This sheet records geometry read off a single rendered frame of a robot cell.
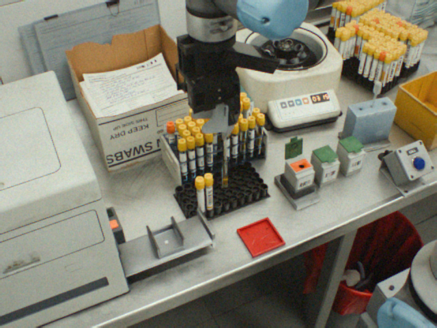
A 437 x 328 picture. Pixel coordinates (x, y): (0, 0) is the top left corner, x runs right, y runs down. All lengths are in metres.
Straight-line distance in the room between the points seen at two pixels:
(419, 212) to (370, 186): 1.20
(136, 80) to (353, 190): 0.56
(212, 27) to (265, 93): 0.44
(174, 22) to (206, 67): 0.59
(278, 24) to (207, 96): 0.22
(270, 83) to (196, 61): 0.39
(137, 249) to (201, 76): 0.33
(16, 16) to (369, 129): 0.83
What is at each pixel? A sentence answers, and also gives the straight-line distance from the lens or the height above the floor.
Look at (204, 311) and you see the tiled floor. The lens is 1.85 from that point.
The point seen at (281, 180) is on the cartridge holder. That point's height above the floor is 0.90.
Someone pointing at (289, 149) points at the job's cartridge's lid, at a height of 0.97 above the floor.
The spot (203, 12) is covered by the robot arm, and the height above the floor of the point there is 1.31.
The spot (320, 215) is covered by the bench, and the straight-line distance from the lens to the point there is 1.00.
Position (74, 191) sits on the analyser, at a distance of 0.67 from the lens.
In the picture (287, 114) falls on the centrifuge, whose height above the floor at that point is 0.92.
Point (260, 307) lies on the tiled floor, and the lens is 1.86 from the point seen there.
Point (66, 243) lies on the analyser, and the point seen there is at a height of 1.06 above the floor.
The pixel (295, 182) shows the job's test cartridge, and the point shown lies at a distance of 0.97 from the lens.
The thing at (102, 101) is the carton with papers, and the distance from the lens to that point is 1.17.
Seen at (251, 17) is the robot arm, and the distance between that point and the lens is 0.60.
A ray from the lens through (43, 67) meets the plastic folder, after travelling 1.26.
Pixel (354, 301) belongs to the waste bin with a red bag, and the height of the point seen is 0.39.
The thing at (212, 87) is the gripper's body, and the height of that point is 1.18.
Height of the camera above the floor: 1.64
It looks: 46 degrees down
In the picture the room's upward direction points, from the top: 1 degrees counter-clockwise
